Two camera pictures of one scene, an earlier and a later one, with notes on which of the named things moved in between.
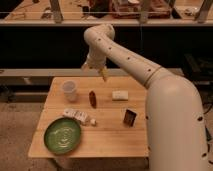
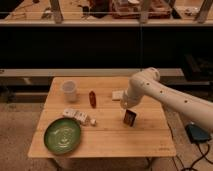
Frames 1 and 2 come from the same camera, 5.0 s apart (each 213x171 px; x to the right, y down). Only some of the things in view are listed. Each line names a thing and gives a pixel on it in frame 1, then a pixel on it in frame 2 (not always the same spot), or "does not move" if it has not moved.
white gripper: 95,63 → 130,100
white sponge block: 120,95 does not move
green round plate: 62,135 does not move
